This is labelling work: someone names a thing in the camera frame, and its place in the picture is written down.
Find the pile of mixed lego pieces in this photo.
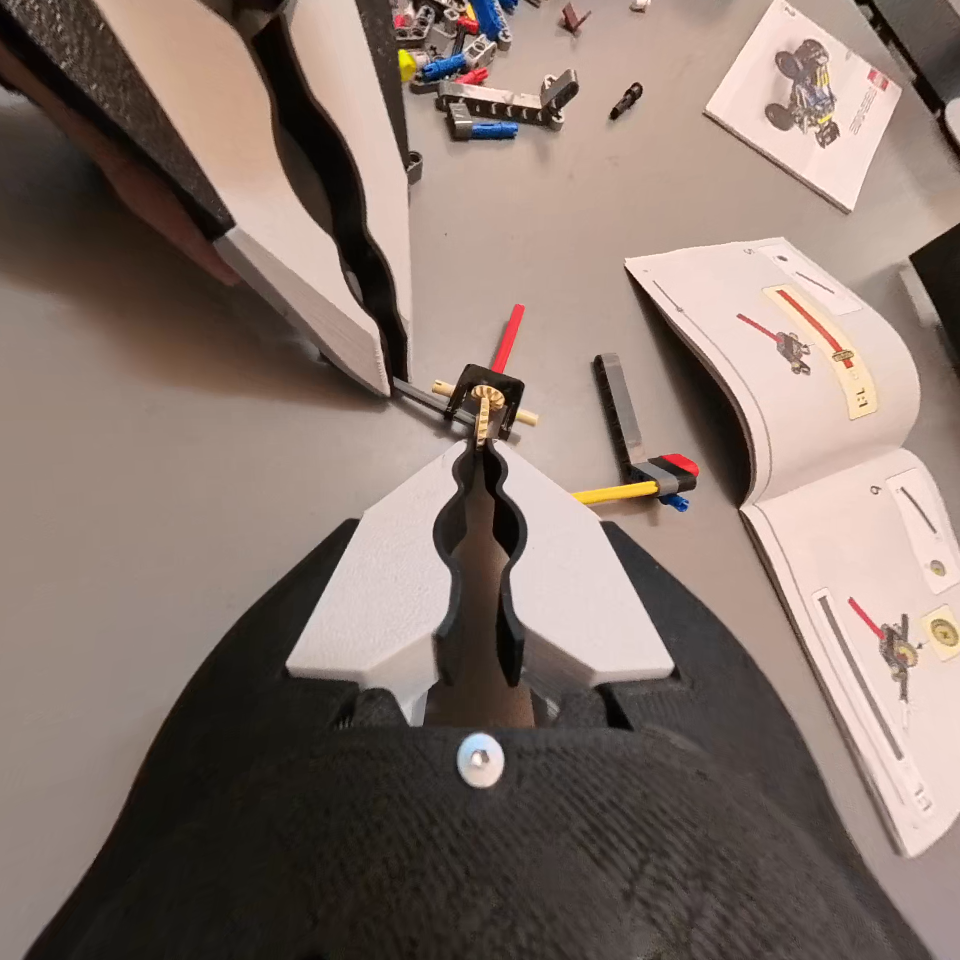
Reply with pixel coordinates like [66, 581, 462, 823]
[390, 0, 526, 95]

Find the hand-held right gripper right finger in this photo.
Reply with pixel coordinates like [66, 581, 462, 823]
[486, 439, 678, 704]

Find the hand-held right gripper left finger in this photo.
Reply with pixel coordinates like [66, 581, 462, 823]
[285, 439, 477, 726]

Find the closed lego instruction booklet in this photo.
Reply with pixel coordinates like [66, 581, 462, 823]
[703, 0, 903, 213]

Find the grey lego beam assembly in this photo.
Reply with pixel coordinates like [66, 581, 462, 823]
[437, 67, 580, 133]

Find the black lego beam yellow axle assembly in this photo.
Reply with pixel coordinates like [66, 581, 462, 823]
[571, 352, 700, 513]

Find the open lego instruction booklet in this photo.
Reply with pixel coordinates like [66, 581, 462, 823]
[624, 238, 960, 858]

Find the grey lego connector blue pin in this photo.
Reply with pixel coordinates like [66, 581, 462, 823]
[448, 101, 519, 142]

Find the dark lego set box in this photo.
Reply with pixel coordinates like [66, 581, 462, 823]
[900, 223, 960, 350]

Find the person's left hand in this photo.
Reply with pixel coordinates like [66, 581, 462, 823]
[0, 41, 243, 288]

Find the tan lego bevel gear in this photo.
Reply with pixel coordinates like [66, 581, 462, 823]
[471, 384, 505, 451]

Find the black lego frame axle assembly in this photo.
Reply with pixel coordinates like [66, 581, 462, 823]
[390, 303, 540, 445]

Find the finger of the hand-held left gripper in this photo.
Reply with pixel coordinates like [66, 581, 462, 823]
[262, 0, 414, 382]
[105, 0, 394, 397]

